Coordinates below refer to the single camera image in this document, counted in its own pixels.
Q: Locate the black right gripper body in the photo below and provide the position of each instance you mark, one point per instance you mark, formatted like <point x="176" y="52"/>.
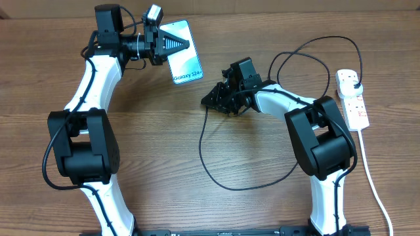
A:
<point x="235" y="99"/>

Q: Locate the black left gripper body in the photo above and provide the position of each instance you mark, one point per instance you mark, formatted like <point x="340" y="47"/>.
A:
<point x="151" y="48"/>

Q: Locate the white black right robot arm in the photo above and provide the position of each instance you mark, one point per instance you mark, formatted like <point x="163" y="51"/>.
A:
<point x="321" y="142"/>

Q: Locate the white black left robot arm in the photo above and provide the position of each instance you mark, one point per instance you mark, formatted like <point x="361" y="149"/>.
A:
<point x="83" y="152"/>

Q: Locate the white charger plug adapter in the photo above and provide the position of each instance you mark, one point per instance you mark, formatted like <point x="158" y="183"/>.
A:
<point x="348" y="89"/>

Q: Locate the white power strip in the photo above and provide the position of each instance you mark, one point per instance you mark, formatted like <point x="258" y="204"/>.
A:
<point x="354" y="109"/>

